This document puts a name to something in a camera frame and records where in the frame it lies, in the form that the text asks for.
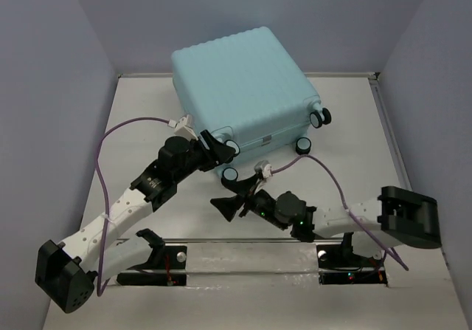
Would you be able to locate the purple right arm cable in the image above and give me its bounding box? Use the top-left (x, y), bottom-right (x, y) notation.
top-left (271, 154), bottom-right (410, 281)

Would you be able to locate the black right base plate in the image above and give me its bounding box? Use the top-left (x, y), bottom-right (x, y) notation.
top-left (316, 244), bottom-right (388, 286)

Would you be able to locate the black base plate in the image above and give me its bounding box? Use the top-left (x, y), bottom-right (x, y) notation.
top-left (116, 244), bottom-right (187, 286)
top-left (316, 244), bottom-right (388, 286)

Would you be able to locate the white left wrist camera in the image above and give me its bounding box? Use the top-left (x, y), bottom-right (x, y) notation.
top-left (167, 114), bottom-right (198, 140)

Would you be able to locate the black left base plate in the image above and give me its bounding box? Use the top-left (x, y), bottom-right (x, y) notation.
top-left (116, 244), bottom-right (187, 286)

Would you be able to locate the light blue hard suitcase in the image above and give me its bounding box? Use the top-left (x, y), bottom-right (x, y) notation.
top-left (171, 27), bottom-right (332, 180)

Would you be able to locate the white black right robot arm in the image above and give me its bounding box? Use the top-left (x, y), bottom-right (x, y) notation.
top-left (210, 173), bottom-right (443, 265)

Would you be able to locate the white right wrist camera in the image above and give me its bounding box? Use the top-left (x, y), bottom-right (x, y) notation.
top-left (254, 160), bottom-right (273, 182)

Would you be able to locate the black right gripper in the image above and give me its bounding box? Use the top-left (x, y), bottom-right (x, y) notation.
top-left (211, 173), bottom-right (287, 230)

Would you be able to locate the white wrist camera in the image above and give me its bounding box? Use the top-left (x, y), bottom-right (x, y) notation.
top-left (254, 160), bottom-right (273, 182)
top-left (167, 114), bottom-right (198, 140)

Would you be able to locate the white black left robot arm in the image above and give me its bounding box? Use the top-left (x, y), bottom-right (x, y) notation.
top-left (35, 131), bottom-right (240, 314)

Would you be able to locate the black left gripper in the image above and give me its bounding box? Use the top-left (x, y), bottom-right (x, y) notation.
top-left (173, 129), bottom-right (236, 183)

